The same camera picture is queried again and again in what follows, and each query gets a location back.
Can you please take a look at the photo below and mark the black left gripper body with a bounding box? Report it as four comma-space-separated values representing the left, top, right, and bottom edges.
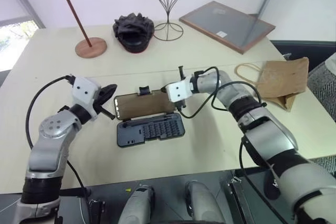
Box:
92, 87, 106, 112

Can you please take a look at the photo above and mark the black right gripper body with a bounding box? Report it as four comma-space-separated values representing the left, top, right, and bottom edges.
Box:
175, 99, 188, 112

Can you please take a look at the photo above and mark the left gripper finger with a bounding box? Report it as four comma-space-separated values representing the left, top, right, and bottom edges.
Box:
100, 83, 118, 104
98, 104, 116, 120

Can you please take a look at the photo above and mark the black screwdriver bit case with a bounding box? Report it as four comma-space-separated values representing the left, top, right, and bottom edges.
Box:
113, 89, 186, 148

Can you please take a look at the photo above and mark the wooden hat stand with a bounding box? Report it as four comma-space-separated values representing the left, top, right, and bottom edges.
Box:
47, 0, 108, 59

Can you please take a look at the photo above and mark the black crumpled hat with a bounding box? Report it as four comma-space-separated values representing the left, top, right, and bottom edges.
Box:
112, 13, 155, 54

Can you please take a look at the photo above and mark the wooden framed grey board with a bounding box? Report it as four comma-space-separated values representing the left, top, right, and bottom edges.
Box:
178, 0, 277, 56

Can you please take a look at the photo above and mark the grey rounded robot leg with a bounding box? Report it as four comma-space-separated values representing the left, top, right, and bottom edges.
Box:
117, 182, 156, 224
184, 179, 227, 224

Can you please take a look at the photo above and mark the brown paper bag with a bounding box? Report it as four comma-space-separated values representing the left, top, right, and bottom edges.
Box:
234, 56, 310, 112

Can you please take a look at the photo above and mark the black chair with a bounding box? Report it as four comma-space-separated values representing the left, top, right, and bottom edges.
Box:
269, 40, 336, 72

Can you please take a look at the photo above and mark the black white patterned fabric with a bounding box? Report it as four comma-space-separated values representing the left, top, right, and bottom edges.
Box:
309, 155, 336, 177
306, 52, 336, 131

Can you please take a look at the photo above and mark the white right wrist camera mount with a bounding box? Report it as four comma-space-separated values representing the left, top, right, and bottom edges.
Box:
165, 76, 194, 103

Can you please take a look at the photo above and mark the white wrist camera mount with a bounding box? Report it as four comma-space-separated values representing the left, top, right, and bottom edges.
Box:
71, 76, 102, 119
165, 76, 194, 103

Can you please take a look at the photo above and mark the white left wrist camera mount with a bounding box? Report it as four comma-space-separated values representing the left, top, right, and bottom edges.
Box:
71, 76, 102, 119

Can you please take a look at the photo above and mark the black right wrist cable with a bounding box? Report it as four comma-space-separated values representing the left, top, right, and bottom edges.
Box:
177, 66, 265, 120

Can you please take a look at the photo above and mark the black wire hat stand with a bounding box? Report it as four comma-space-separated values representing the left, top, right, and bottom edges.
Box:
147, 0, 190, 42

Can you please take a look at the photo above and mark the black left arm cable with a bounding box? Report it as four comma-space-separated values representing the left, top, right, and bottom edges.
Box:
25, 75, 89, 201

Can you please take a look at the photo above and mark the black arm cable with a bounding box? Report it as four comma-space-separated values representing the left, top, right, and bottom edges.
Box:
239, 134, 290, 224
25, 75, 89, 201

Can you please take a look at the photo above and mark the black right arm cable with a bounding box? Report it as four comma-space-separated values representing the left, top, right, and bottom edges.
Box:
239, 134, 290, 224

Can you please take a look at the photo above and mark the black metal bracket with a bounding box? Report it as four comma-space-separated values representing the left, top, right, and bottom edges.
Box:
87, 198, 106, 224

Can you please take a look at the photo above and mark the grey window frame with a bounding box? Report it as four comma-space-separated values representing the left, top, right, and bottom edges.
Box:
0, 0, 47, 29

